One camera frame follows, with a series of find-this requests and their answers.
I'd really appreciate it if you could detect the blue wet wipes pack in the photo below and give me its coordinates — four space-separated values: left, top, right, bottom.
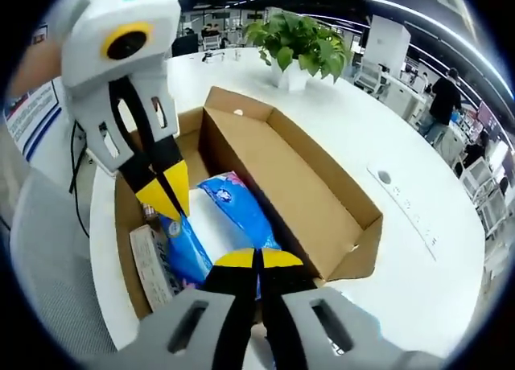
159 171 282 293

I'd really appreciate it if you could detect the green potted plant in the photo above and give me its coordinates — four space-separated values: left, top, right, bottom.
242 8 353 93

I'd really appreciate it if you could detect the long curved ceiling light strip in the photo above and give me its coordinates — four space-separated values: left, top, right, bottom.
360 0 509 90

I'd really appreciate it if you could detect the white blue sign board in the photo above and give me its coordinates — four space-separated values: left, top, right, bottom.
2 80 64 162

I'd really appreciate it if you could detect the white office chair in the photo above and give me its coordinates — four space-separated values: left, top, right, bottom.
476 184 512 242
353 60 389 96
458 156 504 202

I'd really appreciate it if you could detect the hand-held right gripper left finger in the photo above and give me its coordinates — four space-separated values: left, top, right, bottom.
116 247 262 370

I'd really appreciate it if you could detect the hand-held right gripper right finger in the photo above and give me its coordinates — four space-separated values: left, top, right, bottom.
259 246 443 370

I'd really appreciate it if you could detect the white table socket strip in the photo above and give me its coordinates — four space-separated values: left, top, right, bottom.
366 166 442 262

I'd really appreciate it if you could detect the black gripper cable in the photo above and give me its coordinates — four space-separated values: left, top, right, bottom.
68 120 92 238

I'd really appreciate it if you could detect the brown cardboard shoe box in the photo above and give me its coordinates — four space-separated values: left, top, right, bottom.
114 86 383 321

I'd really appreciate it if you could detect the long white carton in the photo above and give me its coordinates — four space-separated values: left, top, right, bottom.
128 224 178 311

